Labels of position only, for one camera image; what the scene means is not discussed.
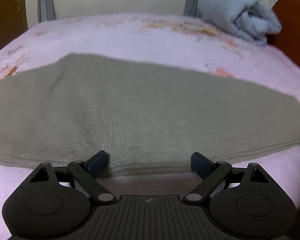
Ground red wooden headboard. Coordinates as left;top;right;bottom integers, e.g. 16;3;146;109
268;0;300;67

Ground grey-green pants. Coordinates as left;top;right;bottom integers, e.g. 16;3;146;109
0;54;300;176

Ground pink floral bed sheet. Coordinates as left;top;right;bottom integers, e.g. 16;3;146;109
0;14;300;239

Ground grey curtain near door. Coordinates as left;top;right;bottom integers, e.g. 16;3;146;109
37;0;56;23

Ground rolled light blue quilt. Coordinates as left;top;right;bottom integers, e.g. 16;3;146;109
197;0;282;46

